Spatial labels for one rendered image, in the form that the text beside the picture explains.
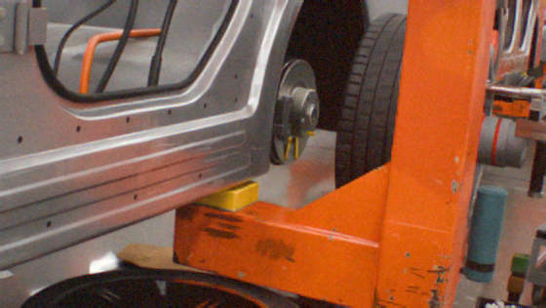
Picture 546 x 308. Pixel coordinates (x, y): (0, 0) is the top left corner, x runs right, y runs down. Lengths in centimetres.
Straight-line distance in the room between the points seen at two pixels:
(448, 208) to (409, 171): 11
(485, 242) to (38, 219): 129
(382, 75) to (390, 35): 13
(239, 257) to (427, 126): 55
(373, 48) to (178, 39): 52
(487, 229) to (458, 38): 70
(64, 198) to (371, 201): 72
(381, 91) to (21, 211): 108
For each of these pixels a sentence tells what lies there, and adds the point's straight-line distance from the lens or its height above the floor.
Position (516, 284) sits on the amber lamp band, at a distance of 187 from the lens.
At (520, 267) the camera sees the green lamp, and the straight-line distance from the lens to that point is 185.
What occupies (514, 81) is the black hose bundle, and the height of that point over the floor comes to 102.
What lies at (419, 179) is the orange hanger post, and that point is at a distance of 165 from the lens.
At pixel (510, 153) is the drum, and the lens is 219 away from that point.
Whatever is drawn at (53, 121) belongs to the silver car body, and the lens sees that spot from 127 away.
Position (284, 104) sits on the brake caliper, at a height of 89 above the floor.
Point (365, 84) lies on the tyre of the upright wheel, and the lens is 203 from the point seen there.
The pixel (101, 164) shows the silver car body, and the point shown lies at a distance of 135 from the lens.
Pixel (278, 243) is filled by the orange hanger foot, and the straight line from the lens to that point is 180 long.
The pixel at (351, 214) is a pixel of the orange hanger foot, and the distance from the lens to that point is 174.
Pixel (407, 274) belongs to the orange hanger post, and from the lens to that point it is 170.
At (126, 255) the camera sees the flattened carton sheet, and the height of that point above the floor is 3.
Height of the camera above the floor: 119
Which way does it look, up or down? 11 degrees down
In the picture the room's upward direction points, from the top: 5 degrees clockwise
